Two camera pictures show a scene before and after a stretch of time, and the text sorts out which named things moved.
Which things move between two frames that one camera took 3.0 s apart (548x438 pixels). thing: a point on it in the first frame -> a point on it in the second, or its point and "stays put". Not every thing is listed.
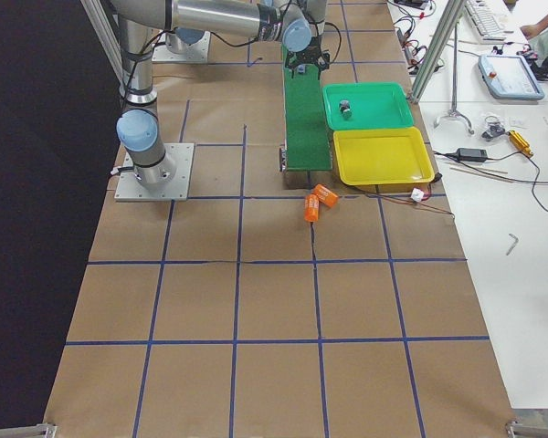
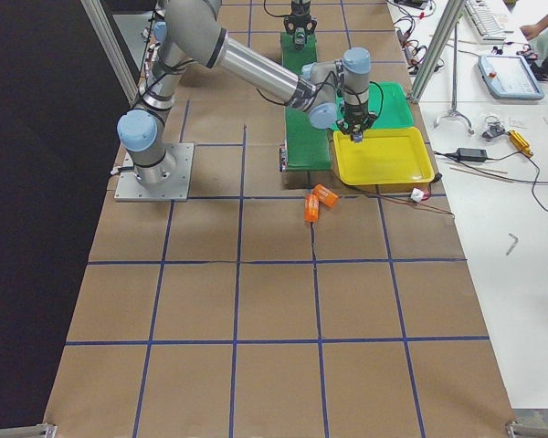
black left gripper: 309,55 -> 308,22
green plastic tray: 374,106 stays put
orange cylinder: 311,208 stays put
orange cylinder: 324,195 stays put
